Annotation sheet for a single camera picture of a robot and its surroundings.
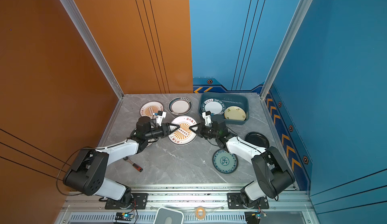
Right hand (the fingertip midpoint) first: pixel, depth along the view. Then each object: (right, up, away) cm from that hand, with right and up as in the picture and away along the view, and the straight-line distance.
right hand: (188, 129), depth 81 cm
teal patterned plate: (+21, -20, +4) cm, 29 cm away
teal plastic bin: (+31, +18, +35) cm, 50 cm away
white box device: (-8, -36, -15) cm, 40 cm away
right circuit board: (+34, -39, -12) cm, 53 cm away
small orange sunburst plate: (-31, +12, +31) cm, 46 cm away
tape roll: (+5, -38, -10) cm, 40 cm away
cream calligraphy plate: (+32, +8, +25) cm, 41 cm away
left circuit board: (-28, -40, -11) cm, 50 cm away
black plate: (+43, -8, +13) cm, 46 cm away
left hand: (-5, +1, +2) cm, 5 cm away
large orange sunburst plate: (-2, -3, -2) cm, 4 cm away
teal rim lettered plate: (+18, +13, +31) cm, 38 cm away
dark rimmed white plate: (-8, +13, +32) cm, 35 cm away
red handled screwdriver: (-31, -21, +4) cm, 37 cm away
